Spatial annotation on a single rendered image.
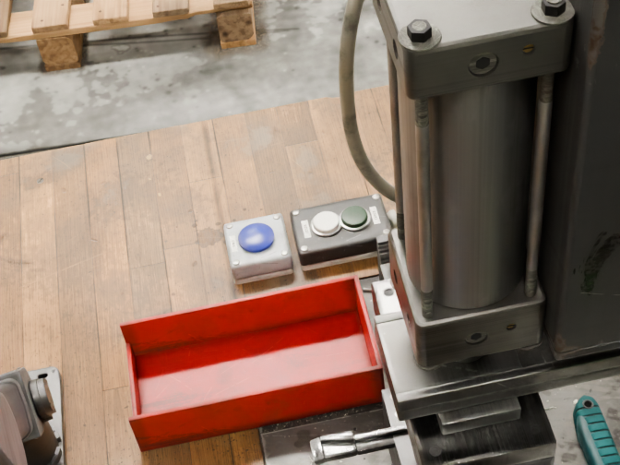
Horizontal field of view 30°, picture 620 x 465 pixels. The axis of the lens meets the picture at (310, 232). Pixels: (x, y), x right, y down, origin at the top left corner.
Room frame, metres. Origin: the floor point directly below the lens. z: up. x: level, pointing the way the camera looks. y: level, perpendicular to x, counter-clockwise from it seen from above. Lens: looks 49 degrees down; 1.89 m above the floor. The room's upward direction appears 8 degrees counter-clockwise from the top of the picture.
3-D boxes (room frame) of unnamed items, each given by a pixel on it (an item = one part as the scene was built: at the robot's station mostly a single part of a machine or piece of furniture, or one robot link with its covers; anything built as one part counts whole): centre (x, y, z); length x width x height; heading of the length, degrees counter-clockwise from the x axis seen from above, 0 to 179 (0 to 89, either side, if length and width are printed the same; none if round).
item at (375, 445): (0.54, -0.01, 0.98); 0.07 x 0.02 x 0.01; 94
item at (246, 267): (0.84, 0.06, 0.90); 0.07 x 0.07 x 0.06; 4
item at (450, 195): (0.50, -0.10, 1.37); 0.11 x 0.09 x 0.30; 4
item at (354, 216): (0.85, -0.05, 0.93); 0.03 x 0.03 x 0.02
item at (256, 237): (0.84, 0.06, 0.93); 0.04 x 0.04 x 0.02
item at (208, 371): (0.68, 0.08, 0.93); 0.25 x 0.12 x 0.06; 94
